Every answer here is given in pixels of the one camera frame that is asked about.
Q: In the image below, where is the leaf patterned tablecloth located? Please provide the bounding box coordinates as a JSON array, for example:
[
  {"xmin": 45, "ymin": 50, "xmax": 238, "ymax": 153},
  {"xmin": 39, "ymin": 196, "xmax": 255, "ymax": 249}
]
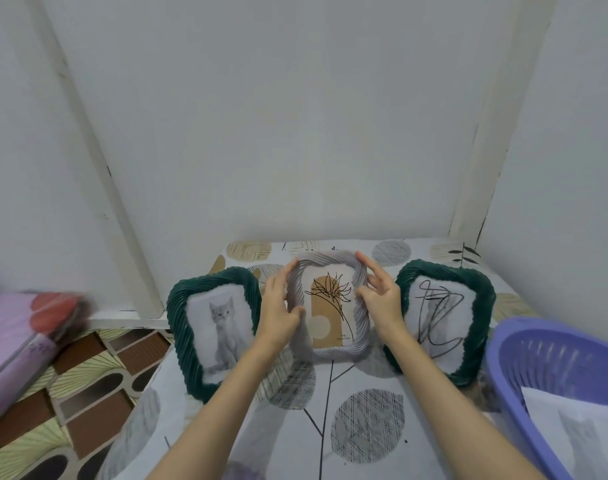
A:
[{"xmin": 96, "ymin": 238, "xmax": 542, "ymax": 480}]

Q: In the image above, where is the person's left forearm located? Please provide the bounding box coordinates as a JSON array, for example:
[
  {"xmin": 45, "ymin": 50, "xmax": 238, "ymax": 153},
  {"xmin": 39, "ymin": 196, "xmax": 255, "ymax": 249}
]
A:
[{"xmin": 149, "ymin": 339, "xmax": 285, "ymax": 480}]

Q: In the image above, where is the grey woven picture frame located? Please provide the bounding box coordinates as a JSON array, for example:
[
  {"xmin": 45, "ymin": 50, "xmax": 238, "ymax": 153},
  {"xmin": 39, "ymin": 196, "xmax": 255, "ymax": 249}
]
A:
[{"xmin": 286, "ymin": 249, "xmax": 372, "ymax": 363}]

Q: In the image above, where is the person's right hand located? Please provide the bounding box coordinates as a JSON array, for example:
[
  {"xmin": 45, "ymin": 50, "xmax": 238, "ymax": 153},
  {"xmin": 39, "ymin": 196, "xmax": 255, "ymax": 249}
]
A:
[{"xmin": 353, "ymin": 252, "xmax": 410, "ymax": 347}]

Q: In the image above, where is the person's right forearm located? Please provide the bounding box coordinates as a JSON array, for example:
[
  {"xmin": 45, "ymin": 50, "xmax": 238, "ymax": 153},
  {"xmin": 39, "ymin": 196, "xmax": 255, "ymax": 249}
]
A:
[{"xmin": 383, "ymin": 332, "xmax": 550, "ymax": 480}]

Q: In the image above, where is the purple plastic basket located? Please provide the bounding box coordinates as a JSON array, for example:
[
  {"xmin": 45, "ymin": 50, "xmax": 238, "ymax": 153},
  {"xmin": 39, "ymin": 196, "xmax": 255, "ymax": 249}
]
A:
[{"xmin": 483, "ymin": 317, "xmax": 608, "ymax": 480}]

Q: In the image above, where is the white paper grey drawing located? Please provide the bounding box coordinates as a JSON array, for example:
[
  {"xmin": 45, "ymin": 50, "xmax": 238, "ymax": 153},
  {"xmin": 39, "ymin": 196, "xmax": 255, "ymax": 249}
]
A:
[
  {"xmin": 187, "ymin": 284, "xmax": 257, "ymax": 383},
  {"xmin": 521, "ymin": 387, "xmax": 608, "ymax": 480}
]

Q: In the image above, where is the purple mattress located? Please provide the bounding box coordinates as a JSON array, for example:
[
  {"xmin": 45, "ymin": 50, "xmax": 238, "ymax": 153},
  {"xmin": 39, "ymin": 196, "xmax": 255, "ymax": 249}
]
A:
[{"xmin": 0, "ymin": 292, "xmax": 93, "ymax": 431}]

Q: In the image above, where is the person's left hand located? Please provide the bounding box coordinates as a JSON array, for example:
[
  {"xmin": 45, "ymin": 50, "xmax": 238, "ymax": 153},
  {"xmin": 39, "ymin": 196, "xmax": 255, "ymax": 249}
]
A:
[{"xmin": 255, "ymin": 258, "xmax": 306, "ymax": 355}]

